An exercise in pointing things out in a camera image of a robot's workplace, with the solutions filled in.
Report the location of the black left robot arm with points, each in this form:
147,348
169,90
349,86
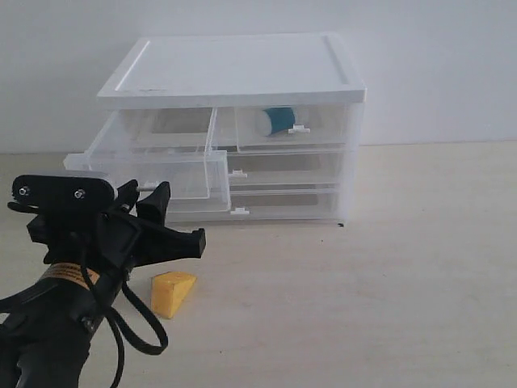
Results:
49,326

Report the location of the white plastic drawer cabinet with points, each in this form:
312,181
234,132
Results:
243,71

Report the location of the clear bottom wide drawer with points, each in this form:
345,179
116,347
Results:
304,204

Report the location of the yellow cheese wedge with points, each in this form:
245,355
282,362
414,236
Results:
168,292

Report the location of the white bottle teal label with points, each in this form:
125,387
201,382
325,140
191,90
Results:
273,121

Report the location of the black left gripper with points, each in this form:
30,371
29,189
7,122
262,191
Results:
118,240

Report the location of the clear middle wide drawer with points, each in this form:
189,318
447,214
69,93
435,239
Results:
285,169

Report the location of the clear wide drawer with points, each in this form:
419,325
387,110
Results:
304,204
285,169

